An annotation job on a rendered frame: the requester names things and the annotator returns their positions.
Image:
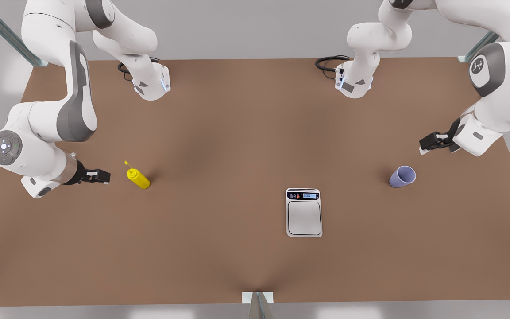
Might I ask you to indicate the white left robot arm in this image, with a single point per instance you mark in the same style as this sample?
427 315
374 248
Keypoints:
503 75

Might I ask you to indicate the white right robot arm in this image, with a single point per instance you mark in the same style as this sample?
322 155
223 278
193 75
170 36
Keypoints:
78 88

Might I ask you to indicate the yellow sauce bottle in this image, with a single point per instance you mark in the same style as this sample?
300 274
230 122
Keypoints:
138 177

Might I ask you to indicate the silver frame post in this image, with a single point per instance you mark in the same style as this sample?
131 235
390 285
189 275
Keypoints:
7 33
258 305
489 40

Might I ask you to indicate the silver kitchen scale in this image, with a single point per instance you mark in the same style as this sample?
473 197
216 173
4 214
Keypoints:
304 213

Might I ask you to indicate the lavender cup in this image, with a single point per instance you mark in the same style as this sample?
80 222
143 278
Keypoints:
402 177

